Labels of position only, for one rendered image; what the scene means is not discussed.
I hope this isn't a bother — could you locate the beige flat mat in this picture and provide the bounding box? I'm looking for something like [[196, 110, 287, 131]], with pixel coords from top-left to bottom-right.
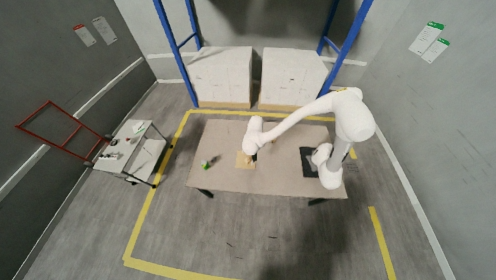
[[235, 150, 256, 169]]

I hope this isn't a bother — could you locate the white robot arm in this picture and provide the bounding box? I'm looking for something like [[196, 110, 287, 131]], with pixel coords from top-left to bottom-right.
[[242, 87, 375, 189]]

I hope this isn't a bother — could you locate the green drink can with yellow stripe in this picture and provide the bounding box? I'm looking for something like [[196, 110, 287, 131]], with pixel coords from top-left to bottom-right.
[[201, 160, 210, 170]]

